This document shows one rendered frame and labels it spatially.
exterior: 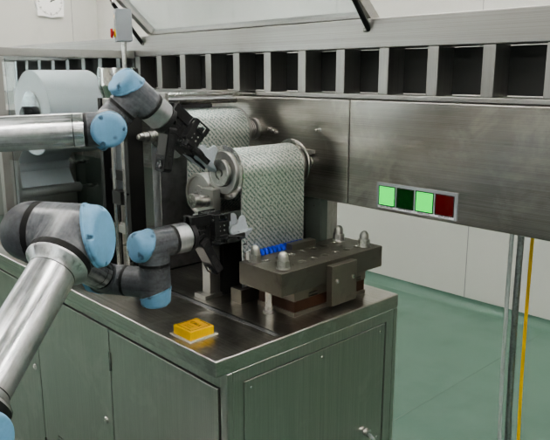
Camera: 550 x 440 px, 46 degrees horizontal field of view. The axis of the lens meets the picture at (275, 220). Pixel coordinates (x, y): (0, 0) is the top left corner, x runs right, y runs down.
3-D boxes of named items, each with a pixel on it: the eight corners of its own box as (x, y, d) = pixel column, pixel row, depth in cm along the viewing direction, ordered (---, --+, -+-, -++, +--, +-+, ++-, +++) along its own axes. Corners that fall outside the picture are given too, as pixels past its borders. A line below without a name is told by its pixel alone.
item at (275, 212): (241, 256, 177) (240, 189, 173) (302, 241, 193) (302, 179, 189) (243, 257, 177) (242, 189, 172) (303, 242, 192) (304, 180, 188)
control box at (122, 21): (109, 42, 211) (107, 10, 209) (130, 42, 213) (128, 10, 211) (111, 41, 205) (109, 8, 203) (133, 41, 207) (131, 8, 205)
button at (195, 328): (173, 333, 157) (173, 324, 156) (196, 326, 161) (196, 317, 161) (190, 342, 152) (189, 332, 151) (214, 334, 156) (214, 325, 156)
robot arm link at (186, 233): (182, 257, 158) (162, 250, 164) (197, 253, 161) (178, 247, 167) (181, 227, 156) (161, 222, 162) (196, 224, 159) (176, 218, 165)
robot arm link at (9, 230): (-39, 247, 120) (91, 303, 165) (12, 251, 117) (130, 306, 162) (-22, 189, 124) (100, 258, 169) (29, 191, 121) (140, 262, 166)
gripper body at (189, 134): (212, 131, 168) (182, 102, 160) (195, 159, 166) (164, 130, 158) (195, 129, 174) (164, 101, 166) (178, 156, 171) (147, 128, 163)
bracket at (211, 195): (193, 297, 183) (189, 189, 176) (211, 292, 187) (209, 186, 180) (203, 301, 179) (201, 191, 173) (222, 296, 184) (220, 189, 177)
